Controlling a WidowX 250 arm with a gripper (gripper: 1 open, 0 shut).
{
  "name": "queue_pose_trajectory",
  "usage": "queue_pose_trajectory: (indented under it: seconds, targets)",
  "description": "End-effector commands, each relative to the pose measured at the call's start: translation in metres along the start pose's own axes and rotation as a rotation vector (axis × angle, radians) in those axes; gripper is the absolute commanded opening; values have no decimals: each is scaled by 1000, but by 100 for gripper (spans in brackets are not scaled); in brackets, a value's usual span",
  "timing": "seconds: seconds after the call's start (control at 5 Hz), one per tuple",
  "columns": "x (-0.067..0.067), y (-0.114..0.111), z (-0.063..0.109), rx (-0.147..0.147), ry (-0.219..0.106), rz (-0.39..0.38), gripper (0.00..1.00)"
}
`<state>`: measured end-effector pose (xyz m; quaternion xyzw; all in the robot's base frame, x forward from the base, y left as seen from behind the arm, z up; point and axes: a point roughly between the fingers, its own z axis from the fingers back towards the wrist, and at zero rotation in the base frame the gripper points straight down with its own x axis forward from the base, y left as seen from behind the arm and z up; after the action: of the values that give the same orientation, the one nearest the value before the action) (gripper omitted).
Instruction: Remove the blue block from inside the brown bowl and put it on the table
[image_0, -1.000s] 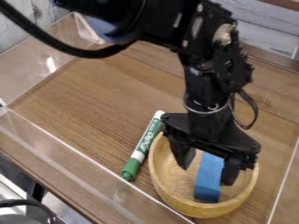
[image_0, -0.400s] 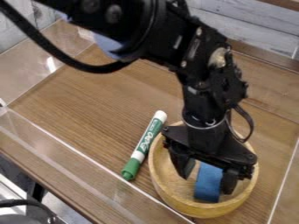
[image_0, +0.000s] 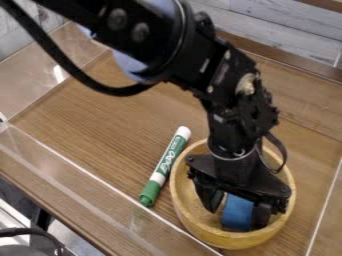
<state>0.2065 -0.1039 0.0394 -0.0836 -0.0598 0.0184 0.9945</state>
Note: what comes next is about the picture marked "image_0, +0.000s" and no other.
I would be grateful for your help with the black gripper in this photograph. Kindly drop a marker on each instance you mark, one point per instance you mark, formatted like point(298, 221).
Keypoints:
point(242, 177)

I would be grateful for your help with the blue rectangular block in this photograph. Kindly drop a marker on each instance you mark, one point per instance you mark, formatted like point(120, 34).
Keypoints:
point(237, 216)

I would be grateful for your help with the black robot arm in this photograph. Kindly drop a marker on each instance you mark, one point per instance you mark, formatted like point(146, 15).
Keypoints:
point(164, 43)

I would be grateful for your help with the brown wooden bowl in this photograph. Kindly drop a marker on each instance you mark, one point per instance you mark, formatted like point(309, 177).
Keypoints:
point(202, 223)

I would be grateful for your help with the green Expo marker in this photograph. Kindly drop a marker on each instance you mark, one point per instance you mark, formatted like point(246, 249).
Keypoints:
point(162, 171)

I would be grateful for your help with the black metal table frame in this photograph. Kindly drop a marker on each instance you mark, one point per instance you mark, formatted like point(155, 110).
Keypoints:
point(47, 244)

